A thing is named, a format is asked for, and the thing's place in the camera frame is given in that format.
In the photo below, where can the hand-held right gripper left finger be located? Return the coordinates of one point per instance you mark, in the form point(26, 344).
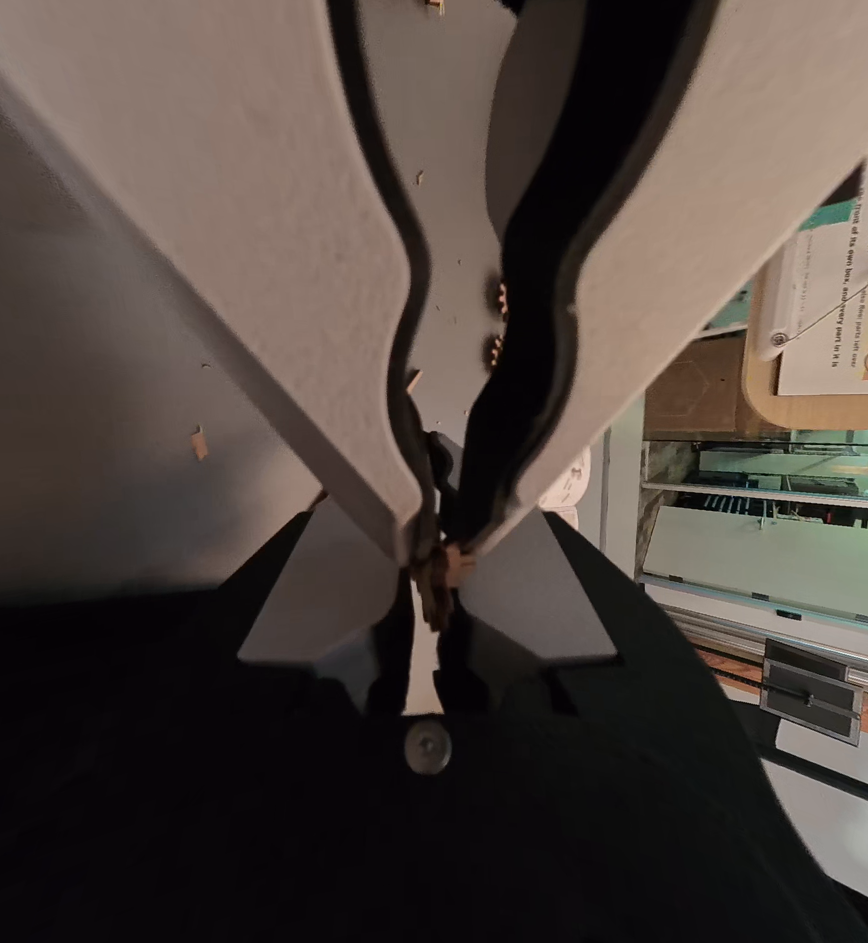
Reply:
point(316, 589)

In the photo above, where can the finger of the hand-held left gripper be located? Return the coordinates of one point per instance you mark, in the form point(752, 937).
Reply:
point(699, 147)
point(220, 147)

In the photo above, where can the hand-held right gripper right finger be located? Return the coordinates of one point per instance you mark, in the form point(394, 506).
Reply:
point(537, 589)

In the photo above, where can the small wooden gear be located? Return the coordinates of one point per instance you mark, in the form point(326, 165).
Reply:
point(437, 589)

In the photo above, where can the thin wooden stick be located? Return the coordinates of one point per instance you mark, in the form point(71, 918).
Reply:
point(413, 379)

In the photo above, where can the black model kit box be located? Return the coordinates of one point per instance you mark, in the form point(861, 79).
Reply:
point(831, 219)

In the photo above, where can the open instruction booklet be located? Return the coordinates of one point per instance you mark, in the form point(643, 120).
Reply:
point(570, 479)

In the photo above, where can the white document stand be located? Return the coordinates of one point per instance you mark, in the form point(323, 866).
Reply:
point(769, 309)

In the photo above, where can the small wooden scrap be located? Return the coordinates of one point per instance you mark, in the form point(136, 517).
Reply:
point(198, 442)

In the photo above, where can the brown cardboard box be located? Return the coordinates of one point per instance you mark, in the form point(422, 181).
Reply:
point(691, 383)

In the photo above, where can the flat wooden gear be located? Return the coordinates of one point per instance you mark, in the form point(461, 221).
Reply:
point(494, 350)

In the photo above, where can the thick wooden gear with hub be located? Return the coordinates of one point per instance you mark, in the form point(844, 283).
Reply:
point(500, 298)

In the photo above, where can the instruction poster board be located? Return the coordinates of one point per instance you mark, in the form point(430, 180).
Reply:
point(765, 398)

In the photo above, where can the black mesh wrist pad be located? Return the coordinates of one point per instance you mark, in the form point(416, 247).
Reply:
point(6, 700)

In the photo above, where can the black wall-mounted box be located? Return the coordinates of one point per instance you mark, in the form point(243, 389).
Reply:
point(809, 692)

